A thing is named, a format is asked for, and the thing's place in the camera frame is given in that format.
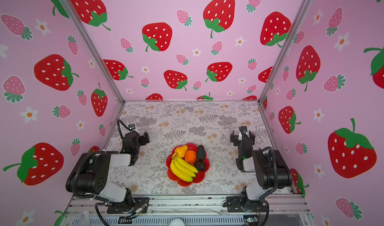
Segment dark fake avocado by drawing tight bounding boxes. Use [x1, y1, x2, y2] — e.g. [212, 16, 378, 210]
[196, 145, 207, 162]
[194, 161, 207, 172]

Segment yellow fake pear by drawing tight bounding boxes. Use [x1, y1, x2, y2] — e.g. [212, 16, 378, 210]
[172, 145, 189, 160]

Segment yellow fake banana bunch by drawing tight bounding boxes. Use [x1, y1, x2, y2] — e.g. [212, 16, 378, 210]
[170, 158, 199, 183]

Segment orange fake orange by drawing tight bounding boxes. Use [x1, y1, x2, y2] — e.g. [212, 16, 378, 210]
[184, 150, 197, 165]

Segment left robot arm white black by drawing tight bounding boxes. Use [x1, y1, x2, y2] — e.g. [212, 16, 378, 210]
[66, 120, 150, 213]

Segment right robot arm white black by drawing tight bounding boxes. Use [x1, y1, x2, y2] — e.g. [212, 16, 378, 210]
[223, 126, 293, 212]

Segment red flower-shaped fruit bowl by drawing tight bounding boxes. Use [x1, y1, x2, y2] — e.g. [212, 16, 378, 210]
[166, 143, 211, 187]

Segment floral patterned table mat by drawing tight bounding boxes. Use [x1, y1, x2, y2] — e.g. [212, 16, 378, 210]
[109, 101, 271, 195]

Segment white round lamp bottom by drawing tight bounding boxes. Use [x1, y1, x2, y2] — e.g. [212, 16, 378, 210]
[169, 219, 185, 226]

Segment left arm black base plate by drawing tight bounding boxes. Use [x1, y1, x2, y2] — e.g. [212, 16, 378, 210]
[107, 197, 150, 214]

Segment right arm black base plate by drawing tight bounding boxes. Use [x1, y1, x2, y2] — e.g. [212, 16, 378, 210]
[223, 196, 269, 213]

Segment aluminium rail base frame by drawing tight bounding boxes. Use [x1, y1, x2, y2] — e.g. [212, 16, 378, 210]
[59, 194, 316, 226]

